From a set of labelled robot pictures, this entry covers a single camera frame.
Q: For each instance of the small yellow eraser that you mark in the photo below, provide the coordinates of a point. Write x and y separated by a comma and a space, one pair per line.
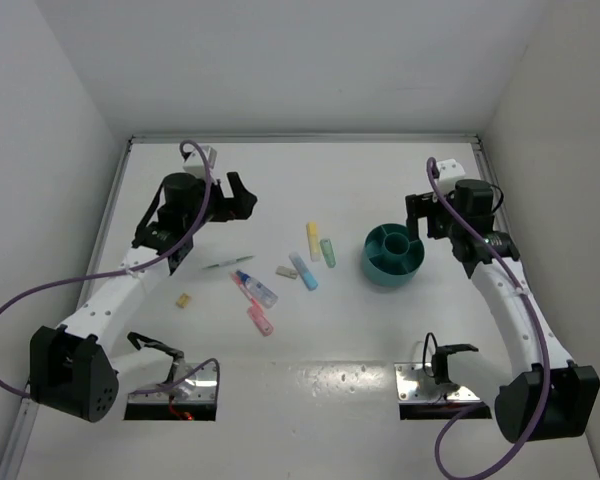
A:
183, 301

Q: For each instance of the yellow highlighter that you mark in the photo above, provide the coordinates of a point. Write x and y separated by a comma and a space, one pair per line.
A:
313, 241

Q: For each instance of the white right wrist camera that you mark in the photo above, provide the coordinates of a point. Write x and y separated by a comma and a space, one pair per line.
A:
448, 173

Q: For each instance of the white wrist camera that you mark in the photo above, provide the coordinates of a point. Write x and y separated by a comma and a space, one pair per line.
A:
195, 166
448, 173

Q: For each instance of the blue highlighter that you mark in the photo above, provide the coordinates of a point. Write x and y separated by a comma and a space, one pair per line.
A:
303, 271

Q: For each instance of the teal round organizer container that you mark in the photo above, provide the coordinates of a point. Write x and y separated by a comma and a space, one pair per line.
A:
389, 257

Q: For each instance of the pink highlighter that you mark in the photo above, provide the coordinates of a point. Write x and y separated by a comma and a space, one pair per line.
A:
260, 320

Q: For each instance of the clear glue bottle blue cap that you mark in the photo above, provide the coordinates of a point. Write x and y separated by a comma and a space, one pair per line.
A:
258, 291

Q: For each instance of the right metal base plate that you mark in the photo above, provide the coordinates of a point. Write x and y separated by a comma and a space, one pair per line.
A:
415, 387

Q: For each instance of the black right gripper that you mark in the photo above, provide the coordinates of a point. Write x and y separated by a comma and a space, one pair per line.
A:
420, 206

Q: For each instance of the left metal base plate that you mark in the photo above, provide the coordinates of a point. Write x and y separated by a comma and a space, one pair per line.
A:
192, 383

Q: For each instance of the red pen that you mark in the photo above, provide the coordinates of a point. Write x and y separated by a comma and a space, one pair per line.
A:
245, 292

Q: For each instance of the green highlighter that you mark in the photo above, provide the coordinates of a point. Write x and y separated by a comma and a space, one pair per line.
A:
328, 252

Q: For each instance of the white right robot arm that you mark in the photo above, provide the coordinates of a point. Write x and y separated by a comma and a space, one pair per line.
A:
538, 361

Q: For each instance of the green pen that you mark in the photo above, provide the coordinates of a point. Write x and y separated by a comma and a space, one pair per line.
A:
230, 262

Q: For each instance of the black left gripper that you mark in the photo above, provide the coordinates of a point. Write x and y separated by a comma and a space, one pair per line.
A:
237, 207

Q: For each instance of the metal base plate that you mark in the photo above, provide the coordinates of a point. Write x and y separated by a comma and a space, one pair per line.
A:
415, 387
192, 383

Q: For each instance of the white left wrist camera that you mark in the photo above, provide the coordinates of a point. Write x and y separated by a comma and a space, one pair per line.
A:
195, 166

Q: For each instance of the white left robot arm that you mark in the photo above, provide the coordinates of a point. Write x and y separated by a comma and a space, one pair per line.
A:
71, 366

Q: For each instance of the grey eraser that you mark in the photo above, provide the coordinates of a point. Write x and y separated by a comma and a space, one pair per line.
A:
286, 272

